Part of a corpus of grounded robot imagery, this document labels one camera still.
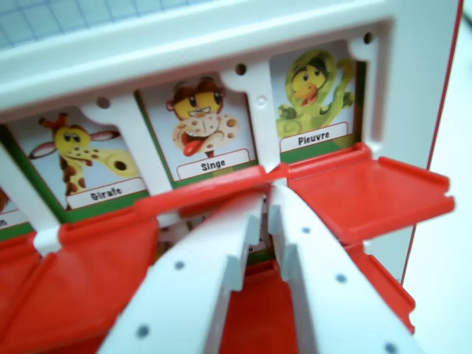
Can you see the giraffe picture card Girafe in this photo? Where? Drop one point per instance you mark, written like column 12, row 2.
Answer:
column 81, row 158

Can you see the red flap below octopus card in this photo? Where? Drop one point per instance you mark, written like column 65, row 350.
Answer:
column 361, row 195

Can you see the red flap below lion card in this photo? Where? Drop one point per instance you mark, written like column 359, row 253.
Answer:
column 16, row 273

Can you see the red flap below giraffe card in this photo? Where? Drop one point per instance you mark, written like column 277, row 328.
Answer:
column 85, row 280

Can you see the red flap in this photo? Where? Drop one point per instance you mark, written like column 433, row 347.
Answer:
column 361, row 195
column 16, row 273
column 85, row 280
column 258, row 313
column 206, row 191
column 383, row 287

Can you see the monkey picture card Singe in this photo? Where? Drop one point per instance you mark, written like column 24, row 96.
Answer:
column 199, row 129

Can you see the red and white game board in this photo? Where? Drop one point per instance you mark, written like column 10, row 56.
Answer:
column 221, row 48

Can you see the octopus picture card Pieuvre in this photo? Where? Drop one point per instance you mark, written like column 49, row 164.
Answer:
column 317, row 103

